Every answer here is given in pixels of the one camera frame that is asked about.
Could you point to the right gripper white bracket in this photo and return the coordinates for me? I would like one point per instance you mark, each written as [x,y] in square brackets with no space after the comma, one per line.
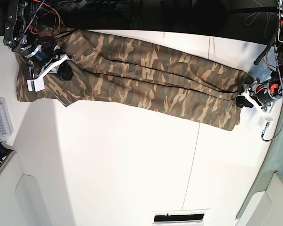
[57,66]

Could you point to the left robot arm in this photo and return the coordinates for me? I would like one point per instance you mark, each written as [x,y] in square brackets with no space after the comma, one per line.
[276,42]

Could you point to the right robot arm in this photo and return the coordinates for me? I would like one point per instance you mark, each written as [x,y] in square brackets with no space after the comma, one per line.
[39,51]

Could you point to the white floor vent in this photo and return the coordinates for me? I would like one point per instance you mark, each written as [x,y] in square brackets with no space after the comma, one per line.
[179,217]

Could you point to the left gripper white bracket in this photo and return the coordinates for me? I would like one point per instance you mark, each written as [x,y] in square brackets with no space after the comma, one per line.
[259,97]

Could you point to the camouflage t-shirt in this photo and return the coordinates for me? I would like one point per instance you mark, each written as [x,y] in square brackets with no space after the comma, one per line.
[137,73]

